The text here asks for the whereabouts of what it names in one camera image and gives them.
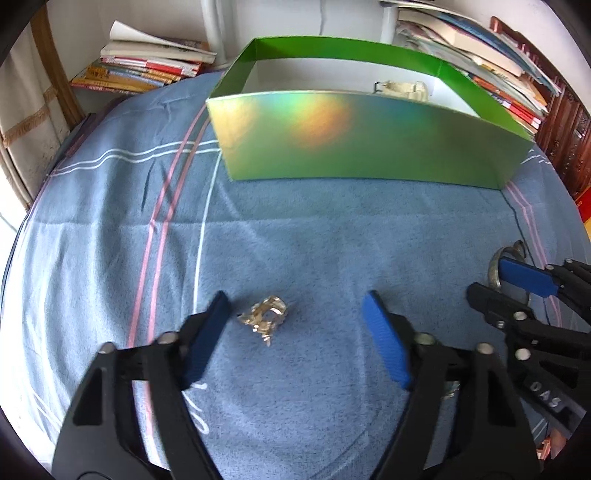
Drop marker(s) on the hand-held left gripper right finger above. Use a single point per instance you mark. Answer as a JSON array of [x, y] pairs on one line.
[[388, 341]]

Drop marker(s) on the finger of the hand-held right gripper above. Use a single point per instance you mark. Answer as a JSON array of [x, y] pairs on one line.
[[498, 309], [526, 277]]

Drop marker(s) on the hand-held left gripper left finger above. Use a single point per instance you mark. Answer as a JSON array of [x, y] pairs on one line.
[[207, 332]]

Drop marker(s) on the silver bangle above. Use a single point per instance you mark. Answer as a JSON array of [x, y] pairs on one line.
[[494, 272]]

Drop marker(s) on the green cardboard box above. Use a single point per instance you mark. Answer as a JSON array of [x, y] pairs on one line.
[[369, 143]]

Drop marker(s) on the white wristwatch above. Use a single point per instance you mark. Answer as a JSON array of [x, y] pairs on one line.
[[406, 88]]

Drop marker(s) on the person's right hand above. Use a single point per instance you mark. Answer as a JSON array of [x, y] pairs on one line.
[[551, 445]]

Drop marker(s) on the blue striped blanket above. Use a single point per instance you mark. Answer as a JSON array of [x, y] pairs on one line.
[[323, 240]]

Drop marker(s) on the red wooden headboard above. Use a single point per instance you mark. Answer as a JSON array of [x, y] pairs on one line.
[[572, 134]]

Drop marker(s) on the stack of books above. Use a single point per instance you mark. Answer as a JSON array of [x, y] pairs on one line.
[[461, 32], [138, 64]]

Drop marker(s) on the beige curtain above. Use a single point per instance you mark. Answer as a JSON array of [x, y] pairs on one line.
[[27, 115]]

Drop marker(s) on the white desk shelf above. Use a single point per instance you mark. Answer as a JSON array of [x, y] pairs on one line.
[[214, 27]]

